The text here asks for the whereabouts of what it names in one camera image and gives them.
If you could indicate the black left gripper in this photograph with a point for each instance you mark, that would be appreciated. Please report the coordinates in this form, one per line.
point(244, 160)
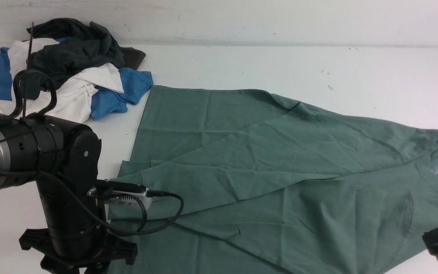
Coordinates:
point(93, 250)

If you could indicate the green long sleeve shirt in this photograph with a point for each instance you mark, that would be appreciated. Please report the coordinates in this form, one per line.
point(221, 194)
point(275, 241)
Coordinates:
point(275, 186)

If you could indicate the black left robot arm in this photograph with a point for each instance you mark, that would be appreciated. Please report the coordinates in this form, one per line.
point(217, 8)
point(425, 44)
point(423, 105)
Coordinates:
point(61, 157)

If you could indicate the white garment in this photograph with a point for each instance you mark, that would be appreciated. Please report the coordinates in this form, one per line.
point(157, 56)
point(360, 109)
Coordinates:
point(74, 97)

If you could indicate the dark grey garment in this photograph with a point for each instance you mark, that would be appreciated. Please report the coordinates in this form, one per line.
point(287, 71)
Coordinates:
point(80, 47)

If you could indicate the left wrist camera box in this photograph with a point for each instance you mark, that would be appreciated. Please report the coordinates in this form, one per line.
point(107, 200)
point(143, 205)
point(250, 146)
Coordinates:
point(120, 194)

